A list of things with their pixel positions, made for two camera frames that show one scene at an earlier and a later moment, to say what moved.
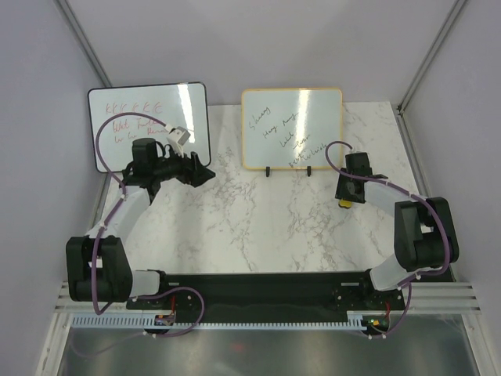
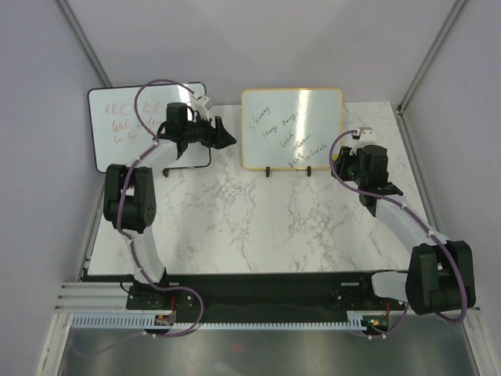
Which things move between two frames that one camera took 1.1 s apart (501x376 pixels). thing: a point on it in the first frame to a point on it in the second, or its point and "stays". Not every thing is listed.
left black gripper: x=192 y=168 to x=213 y=133
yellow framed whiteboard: x=290 y=128 stays
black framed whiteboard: x=184 y=105 stays
